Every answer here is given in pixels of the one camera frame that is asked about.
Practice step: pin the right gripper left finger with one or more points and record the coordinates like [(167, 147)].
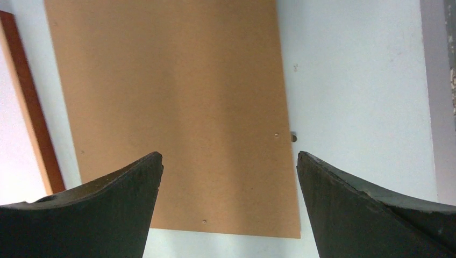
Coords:
[(107, 217)]

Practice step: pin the brown backing board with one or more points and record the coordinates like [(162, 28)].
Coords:
[(200, 82)]

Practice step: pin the wooden picture frame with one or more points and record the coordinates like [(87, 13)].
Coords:
[(29, 104)]

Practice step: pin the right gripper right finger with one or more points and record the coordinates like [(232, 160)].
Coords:
[(352, 217)]

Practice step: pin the right aluminium corner post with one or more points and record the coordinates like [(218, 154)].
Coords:
[(449, 9)]

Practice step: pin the sunset photo print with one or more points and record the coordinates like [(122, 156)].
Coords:
[(21, 179)]

